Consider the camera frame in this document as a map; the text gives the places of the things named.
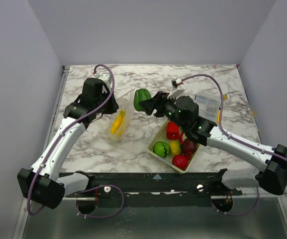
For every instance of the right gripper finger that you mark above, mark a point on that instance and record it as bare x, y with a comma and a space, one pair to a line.
148, 106
161, 96

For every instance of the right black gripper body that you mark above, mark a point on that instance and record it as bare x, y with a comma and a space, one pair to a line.
158, 104

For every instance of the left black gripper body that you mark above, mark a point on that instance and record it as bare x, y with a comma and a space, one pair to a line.
109, 107

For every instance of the green bell pepper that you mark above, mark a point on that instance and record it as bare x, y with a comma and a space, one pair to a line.
140, 95

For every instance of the clear zip top bag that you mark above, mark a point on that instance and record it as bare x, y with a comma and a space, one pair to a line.
125, 103

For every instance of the yellow banana bunch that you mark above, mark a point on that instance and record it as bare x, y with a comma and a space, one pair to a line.
118, 127

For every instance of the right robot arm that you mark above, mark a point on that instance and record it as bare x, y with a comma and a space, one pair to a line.
269, 164

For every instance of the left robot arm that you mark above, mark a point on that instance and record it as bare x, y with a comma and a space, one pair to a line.
41, 183

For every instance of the red bell pepper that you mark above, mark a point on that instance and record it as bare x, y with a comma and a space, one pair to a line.
172, 131

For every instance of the pale green plastic basket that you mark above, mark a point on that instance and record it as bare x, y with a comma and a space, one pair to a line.
161, 136

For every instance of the red chili pepper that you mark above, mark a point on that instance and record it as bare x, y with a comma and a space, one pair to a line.
181, 137

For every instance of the yellow green mango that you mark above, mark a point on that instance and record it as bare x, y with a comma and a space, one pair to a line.
175, 147

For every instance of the green watermelon toy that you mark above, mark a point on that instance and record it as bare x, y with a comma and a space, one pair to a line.
161, 148

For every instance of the dark red mango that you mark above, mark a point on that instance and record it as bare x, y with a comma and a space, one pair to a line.
189, 147

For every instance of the red apple toy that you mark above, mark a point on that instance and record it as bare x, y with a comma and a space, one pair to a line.
180, 161

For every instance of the small yellow silver clip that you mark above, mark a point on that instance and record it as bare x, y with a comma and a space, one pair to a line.
226, 96

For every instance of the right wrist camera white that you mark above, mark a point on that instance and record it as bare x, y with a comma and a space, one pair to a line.
178, 88

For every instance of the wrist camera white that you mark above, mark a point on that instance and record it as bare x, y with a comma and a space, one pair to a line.
106, 77
178, 88

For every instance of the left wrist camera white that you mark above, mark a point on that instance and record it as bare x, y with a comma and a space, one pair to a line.
106, 77

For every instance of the yellow handled cutter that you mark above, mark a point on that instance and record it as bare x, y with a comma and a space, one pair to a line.
218, 115

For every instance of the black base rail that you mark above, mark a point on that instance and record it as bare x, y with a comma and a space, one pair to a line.
156, 189

